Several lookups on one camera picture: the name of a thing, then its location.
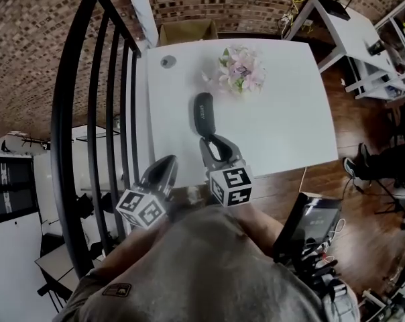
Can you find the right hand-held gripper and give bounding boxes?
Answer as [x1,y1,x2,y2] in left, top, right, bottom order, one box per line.
[198,133,255,209]

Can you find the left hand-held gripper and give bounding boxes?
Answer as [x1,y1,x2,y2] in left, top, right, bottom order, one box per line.
[115,154,180,230]

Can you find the black glasses case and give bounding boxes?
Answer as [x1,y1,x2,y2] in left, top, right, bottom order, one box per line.
[188,92,219,138]

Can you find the person's right forearm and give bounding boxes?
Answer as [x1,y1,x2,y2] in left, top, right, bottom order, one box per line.
[236,203,287,248]

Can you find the person's left forearm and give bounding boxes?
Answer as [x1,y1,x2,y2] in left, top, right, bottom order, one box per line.
[101,223,168,272]

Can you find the pink and white flower bouquet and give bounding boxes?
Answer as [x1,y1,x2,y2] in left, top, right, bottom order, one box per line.
[217,44,268,95]

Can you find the person's grey t-shirt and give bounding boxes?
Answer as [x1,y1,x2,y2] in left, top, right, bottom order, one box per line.
[54,206,326,322]

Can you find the black metal railing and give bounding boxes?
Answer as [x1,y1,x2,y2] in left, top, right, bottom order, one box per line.
[50,0,143,281]

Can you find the brown cardboard box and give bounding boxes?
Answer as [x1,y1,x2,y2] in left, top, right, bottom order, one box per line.
[158,19,219,47]

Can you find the grey desk with black legs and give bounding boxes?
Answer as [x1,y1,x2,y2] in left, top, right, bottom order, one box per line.
[34,243,105,314]

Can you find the white pillar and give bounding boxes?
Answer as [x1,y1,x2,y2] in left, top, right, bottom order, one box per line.
[123,0,160,47]

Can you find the black waist-worn device pack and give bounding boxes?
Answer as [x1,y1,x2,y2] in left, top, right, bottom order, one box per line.
[298,241,359,318]

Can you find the white side table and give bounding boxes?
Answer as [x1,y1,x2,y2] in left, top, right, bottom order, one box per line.
[284,0,405,95]

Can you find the black stand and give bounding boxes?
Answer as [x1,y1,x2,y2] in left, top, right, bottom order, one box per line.
[372,176,405,216]

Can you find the black router with antennas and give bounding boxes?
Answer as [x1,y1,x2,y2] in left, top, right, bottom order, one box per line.
[317,0,356,22]

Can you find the white shelving unit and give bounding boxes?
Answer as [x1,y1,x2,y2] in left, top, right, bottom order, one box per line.
[355,0,405,101]

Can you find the white cable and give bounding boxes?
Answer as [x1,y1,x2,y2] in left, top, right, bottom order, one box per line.
[297,166,308,194]

